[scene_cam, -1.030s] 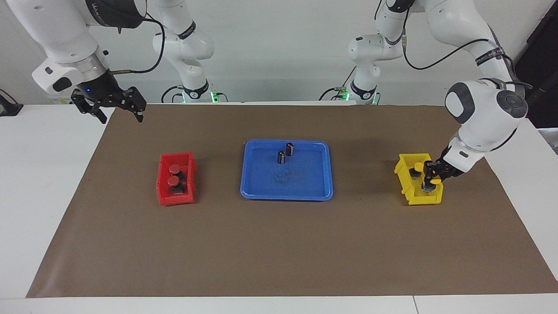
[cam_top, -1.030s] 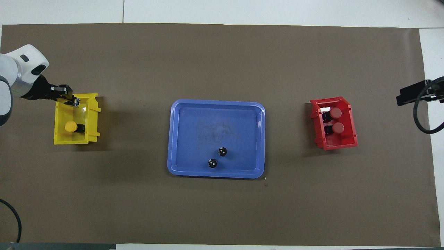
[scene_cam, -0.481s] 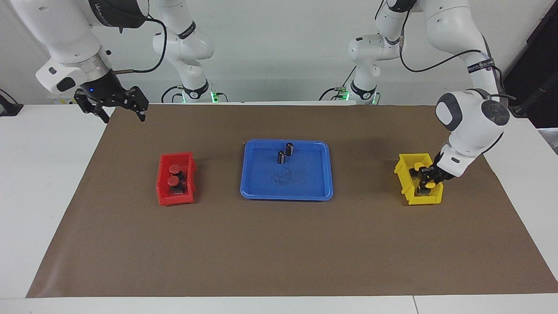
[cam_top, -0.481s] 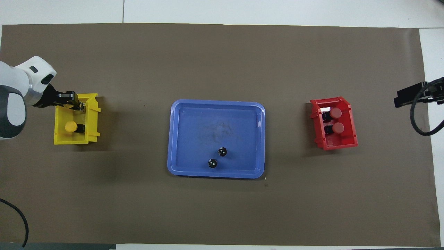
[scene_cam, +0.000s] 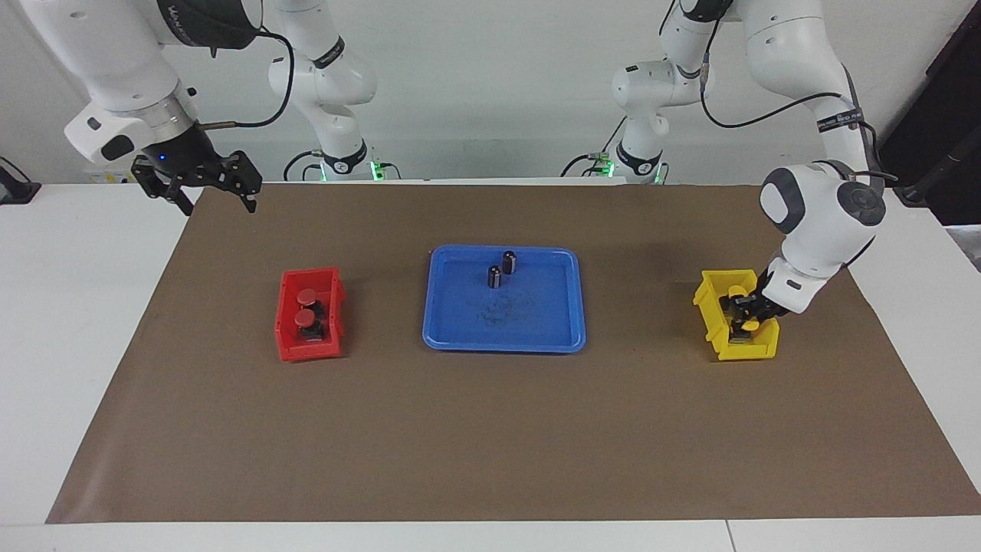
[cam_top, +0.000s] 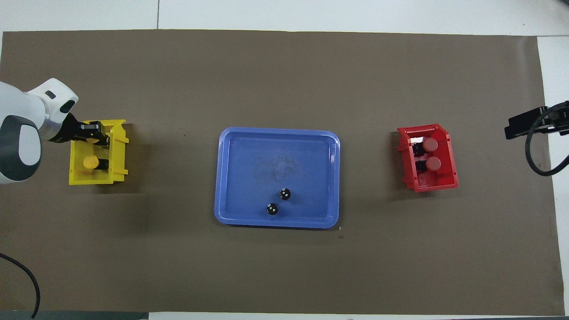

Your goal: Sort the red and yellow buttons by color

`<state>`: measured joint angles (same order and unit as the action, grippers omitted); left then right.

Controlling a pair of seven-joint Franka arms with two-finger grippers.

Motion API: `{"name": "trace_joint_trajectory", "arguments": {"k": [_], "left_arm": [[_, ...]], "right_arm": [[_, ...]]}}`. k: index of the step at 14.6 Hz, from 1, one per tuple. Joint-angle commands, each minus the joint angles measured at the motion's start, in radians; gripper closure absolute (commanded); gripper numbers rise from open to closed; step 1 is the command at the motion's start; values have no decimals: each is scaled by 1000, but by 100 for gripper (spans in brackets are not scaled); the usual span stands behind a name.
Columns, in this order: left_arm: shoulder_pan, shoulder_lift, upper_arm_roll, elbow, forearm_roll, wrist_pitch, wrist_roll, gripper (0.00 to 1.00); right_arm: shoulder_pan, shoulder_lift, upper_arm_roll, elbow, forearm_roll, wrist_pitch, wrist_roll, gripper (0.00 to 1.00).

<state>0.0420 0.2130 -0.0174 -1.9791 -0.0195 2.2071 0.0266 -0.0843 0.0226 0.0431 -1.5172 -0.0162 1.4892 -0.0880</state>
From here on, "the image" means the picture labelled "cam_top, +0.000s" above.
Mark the brown table mat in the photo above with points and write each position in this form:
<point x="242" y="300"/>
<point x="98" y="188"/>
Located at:
<point x="178" y="249"/>

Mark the yellow storage bin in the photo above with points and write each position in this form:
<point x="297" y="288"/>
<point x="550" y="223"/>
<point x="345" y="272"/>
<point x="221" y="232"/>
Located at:
<point x="118" y="169"/>

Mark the red push button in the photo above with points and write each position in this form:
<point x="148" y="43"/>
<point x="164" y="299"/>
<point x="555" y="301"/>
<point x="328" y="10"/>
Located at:
<point x="434" y="164"/>
<point x="430" y="144"/>

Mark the black cylindrical capacitor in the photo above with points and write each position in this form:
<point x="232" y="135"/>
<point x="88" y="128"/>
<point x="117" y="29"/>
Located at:
<point x="272" y="209"/>
<point x="285" y="194"/>

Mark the red storage bin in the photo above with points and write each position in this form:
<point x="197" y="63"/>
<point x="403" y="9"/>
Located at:
<point x="433" y="182"/>

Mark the yellow push button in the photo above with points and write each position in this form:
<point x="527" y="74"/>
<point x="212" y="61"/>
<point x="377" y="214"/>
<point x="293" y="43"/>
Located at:
<point x="92" y="139"/>
<point x="90" y="162"/>

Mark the blue plastic tray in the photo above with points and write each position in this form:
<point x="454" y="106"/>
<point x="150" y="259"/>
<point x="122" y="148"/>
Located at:
<point x="306" y="178"/>

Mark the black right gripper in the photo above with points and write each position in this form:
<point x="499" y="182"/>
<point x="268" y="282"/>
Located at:
<point x="558" y="120"/>

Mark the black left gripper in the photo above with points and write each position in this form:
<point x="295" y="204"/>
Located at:
<point x="66" y="131"/>

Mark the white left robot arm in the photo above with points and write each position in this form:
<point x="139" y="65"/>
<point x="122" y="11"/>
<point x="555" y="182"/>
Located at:
<point x="22" y="106"/>

